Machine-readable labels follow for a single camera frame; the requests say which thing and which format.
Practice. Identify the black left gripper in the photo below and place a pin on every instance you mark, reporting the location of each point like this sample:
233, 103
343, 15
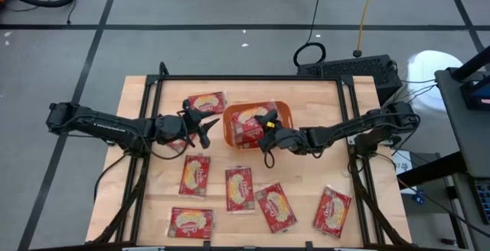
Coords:
172, 128

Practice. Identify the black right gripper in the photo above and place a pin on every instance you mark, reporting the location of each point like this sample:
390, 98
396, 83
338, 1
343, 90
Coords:
291, 140

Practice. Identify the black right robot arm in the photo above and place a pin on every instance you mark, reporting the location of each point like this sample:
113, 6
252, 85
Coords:
344, 128

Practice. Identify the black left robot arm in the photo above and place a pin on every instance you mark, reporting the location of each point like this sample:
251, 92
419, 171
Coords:
103, 126

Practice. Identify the orange plastic basket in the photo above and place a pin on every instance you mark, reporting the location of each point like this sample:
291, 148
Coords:
227, 130

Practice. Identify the white paper sheet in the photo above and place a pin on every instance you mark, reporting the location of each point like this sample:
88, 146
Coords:
402, 161

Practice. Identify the small blue object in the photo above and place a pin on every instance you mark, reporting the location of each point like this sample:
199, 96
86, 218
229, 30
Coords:
419, 197

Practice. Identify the black desk base beam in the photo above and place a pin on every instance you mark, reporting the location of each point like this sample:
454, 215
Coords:
432, 167

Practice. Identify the grey side desk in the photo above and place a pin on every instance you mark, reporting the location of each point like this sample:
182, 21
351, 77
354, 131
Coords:
459, 136

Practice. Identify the black device blue screen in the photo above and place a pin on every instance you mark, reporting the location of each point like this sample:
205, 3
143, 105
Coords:
474, 98

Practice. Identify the black monitor pole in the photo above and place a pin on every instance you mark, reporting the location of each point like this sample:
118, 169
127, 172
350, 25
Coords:
472, 65

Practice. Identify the black keyboard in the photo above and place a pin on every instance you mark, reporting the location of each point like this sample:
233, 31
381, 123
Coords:
484, 201

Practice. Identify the black aluminium table frame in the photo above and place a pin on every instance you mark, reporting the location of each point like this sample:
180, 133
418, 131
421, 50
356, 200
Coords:
249, 78

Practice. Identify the black corner bracket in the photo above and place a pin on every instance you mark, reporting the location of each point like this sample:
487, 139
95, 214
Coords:
163, 69

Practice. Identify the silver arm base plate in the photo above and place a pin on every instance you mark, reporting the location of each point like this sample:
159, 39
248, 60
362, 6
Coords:
350, 140

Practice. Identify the black frame clip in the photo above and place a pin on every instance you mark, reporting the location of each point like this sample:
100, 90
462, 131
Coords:
308, 245
206, 245

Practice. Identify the silver aluminium bracket bar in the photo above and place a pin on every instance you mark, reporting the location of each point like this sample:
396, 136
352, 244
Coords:
143, 249
346, 249

